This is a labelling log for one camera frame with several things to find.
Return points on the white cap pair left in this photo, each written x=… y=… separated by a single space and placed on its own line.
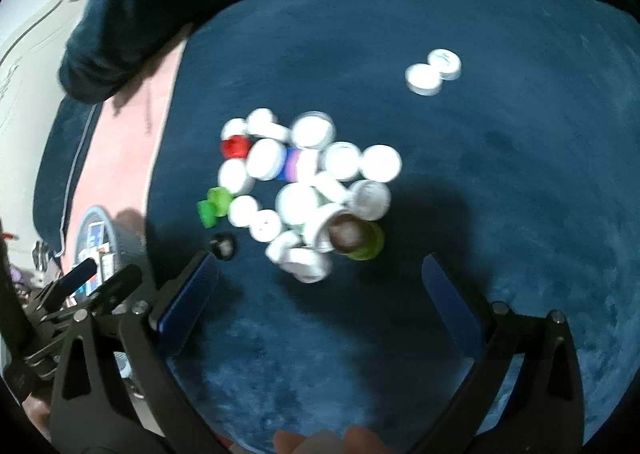
x=423 y=79

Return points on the dark blue pillow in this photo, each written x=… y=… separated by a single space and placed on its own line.
x=60 y=167

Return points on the red cap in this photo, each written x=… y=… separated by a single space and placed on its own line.
x=235 y=147

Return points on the white cap pair right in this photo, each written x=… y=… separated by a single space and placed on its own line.
x=448 y=64

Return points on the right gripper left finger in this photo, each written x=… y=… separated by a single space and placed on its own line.
x=91 y=411

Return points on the blue cap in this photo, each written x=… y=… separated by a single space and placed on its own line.
x=283 y=175

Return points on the blue mesh basket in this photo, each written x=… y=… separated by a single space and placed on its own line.
x=110 y=244

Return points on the light green cap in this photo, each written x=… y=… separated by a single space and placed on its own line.
x=371 y=244

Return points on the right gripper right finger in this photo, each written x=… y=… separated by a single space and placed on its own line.
x=523 y=393

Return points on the green flip cap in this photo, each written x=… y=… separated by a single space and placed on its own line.
x=214 y=206

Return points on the black cap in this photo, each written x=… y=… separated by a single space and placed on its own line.
x=222 y=246

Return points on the brown cap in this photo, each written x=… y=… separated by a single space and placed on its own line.
x=346 y=233

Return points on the white cap pair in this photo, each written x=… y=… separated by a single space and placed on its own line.
x=423 y=79
x=448 y=64

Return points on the pink bed sheet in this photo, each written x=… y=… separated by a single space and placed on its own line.
x=117 y=172

